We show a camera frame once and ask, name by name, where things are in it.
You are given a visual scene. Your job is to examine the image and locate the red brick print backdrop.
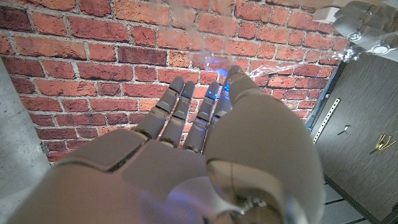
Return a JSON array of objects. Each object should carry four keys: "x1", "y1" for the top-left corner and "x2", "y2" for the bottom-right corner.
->
[{"x1": 0, "y1": 0, "x2": 352, "y2": 162}]

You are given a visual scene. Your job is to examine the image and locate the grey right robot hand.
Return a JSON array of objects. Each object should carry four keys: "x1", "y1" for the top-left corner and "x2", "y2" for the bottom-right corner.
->
[{"x1": 6, "y1": 65, "x2": 326, "y2": 224}]

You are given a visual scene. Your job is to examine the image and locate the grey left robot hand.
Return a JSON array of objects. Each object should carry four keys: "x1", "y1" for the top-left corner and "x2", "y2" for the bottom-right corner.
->
[{"x1": 332, "y1": 0, "x2": 398, "y2": 63}]

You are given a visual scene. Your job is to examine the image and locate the yellow wire loop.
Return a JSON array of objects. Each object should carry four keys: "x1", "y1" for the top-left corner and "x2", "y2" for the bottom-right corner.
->
[{"x1": 369, "y1": 134, "x2": 393, "y2": 155}]

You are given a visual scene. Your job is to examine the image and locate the clear plastic wrap sheet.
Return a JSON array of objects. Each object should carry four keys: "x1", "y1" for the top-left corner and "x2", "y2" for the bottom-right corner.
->
[{"x1": 149, "y1": 0, "x2": 374, "y2": 78}]

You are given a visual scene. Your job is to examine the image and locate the white perforated metal rail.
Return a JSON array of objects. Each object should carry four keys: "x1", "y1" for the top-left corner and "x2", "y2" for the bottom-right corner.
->
[{"x1": 312, "y1": 98, "x2": 341, "y2": 144}]

